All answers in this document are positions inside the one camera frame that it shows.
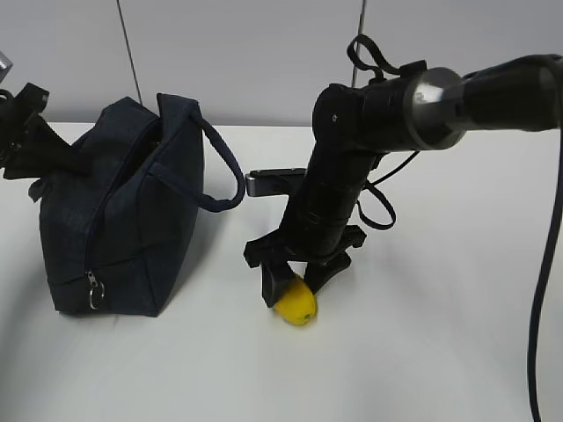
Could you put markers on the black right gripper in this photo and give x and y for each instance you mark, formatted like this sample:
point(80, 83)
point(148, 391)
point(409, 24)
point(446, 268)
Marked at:
point(272, 252)

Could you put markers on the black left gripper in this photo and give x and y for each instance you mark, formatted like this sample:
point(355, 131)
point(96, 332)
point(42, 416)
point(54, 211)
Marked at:
point(30, 148)

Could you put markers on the yellow lemon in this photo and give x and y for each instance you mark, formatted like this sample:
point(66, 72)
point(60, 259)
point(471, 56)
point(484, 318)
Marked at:
point(298, 305)

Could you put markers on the dark blue lunch bag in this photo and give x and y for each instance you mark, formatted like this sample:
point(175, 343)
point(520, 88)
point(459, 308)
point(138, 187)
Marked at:
point(114, 241)

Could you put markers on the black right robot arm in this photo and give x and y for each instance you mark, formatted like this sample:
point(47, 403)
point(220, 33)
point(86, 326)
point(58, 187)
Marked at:
point(431, 109)

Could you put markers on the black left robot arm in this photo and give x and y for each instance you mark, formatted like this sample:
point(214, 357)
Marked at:
point(30, 148)

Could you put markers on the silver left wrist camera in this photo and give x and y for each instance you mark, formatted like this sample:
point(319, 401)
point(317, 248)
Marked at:
point(5, 66)

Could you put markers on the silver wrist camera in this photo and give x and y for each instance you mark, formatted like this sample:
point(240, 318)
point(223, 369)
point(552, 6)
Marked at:
point(273, 182)
point(5, 66)

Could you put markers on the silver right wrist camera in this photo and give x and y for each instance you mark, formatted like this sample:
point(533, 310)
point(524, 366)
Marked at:
point(273, 182)

